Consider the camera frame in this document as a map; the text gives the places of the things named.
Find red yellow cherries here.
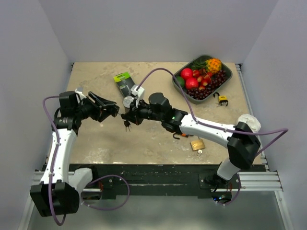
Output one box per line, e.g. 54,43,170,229
192,69,213,90

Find Gillette razor box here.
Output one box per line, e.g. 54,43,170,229
113,72,135,98

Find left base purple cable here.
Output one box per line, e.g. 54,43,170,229
81,174,130,211

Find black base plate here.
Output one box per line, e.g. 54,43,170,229
43,162,267,200

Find silver pull-tab tin can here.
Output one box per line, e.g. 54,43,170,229
123,96,135,109

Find red apple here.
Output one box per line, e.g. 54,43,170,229
185,77,199,90
180,68,193,81

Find green leafy sprig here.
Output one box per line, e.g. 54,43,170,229
190,59,207,70

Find grey fruit tray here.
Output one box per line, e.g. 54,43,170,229
172,55,232,104

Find orange black padlock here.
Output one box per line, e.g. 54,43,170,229
172,133,190,140

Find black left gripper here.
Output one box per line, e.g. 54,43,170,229
74,92,115,122

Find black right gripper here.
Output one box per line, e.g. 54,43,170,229
123,97,164,127

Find green lime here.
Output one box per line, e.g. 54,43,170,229
176,76,185,88

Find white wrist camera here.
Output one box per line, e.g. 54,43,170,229
130,84,144,108
75,87,86,101

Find red apple lower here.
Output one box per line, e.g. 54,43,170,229
185,77,199,90

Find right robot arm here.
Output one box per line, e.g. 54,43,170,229
121,92,260,188

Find orange yellow pineapple toy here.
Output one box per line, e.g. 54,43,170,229
205,58,222,74

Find red apple upper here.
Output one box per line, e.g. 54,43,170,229
180,68,193,81

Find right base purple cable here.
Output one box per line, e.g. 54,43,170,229
214,173,242,206

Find black-headed key bunch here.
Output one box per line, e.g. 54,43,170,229
124,120,131,132

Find yellow black padlock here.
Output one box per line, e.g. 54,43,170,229
213,92,229,106

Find white paper roll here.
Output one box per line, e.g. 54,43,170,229
237,114,261,133

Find brass padlock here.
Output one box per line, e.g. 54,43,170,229
190,137,206,151

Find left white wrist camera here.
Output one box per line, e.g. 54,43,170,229
75,87,86,101

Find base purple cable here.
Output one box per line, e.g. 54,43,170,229
81,174,130,211
214,173,242,206

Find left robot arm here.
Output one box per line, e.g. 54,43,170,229
30,91,119,217

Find dark red grape bunch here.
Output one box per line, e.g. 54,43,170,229
185,70,229,101

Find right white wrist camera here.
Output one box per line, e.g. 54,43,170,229
130,84,144,108

